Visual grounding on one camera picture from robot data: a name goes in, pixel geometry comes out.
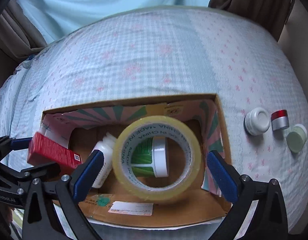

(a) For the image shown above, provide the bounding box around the red Marubi carton box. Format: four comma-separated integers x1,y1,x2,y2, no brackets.
27,132,82,173

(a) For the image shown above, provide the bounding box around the pale green cream jar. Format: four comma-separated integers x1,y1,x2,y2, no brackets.
286,124,308,153

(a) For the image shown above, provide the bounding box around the grey white round jar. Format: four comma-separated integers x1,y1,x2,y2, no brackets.
244,107,270,136

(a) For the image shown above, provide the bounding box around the red lidded silver jar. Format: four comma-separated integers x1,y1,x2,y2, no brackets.
271,109,289,131

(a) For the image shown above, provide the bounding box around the yellow packing tape roll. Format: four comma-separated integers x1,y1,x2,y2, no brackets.
112,115,201,201

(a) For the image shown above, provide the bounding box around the white pill bottle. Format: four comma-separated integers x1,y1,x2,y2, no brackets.
92,132,117,189

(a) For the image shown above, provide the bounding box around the open cardboard box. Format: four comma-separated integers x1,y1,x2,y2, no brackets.
40,94,230,229

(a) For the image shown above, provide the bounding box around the green labelled white jar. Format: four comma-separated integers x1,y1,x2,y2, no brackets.
131,137,169,178

